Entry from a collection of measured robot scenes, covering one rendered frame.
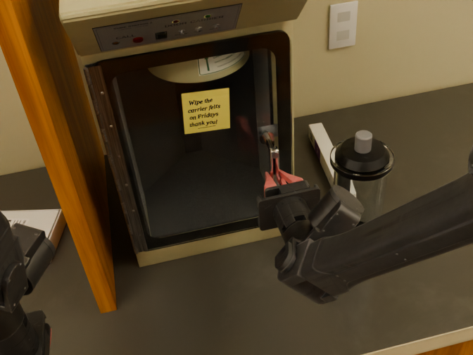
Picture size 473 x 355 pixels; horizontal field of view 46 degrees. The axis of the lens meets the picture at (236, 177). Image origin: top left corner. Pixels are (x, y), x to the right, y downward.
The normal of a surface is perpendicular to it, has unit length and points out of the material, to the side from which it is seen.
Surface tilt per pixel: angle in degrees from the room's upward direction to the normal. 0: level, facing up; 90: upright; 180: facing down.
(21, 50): 90
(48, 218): 0
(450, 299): 0
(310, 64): 90
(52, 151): 90
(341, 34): 90
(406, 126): 0
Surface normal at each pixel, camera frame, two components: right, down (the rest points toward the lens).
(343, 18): 0.23, 0.61
